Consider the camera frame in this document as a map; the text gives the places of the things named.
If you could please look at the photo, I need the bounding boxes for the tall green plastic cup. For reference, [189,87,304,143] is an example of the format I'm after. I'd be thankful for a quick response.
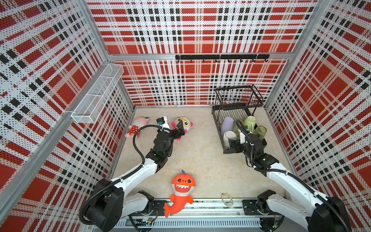
[254,126,267,141]

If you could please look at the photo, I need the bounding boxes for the light green ceramic mug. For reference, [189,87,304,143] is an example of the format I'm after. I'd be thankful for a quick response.
[243,116,256,132]

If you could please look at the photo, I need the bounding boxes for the white mug red inside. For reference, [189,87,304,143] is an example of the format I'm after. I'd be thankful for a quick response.
[223,130,237,149]

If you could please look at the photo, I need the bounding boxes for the purple plastic cup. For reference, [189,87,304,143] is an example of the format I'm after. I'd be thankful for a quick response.
[220,117,234,135]

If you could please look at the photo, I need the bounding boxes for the black wire dish rack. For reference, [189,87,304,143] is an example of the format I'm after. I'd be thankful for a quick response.
[212,85,263,154]

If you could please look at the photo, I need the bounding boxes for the short green plastic cup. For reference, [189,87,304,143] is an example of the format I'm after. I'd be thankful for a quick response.
[232,124,240,138]

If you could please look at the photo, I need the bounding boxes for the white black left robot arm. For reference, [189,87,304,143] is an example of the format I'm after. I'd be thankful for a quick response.
[79,117,186,232]

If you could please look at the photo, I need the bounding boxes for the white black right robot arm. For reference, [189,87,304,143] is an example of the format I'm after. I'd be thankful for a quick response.
[229,133,352,232]

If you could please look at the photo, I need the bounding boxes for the pink plush yellow glasses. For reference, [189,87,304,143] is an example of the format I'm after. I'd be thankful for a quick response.
[172,117,194,134]

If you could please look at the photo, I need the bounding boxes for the pink pig plush red dress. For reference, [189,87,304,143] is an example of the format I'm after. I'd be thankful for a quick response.
[125,117,149,138]

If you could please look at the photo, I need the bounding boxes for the orange shark plush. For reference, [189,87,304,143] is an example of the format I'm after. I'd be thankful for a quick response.
[164,170,196,218]

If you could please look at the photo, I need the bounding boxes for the rubber band loop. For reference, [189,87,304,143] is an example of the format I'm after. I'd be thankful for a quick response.
[221,193,234,207]

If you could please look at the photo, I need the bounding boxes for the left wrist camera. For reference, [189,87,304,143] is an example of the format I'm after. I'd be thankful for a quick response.
[156,116,171,131]

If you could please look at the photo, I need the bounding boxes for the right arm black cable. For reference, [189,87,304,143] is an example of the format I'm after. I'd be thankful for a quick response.
[235,119,350,232]

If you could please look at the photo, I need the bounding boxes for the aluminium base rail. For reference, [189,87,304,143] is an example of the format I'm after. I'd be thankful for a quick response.
[114,198,286,232]

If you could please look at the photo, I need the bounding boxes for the black wall hook rail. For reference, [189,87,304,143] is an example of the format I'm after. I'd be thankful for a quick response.
[175,54,270,61]

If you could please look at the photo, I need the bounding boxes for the white wire wall basket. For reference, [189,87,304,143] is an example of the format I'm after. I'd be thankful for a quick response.
[71,63,123,124]

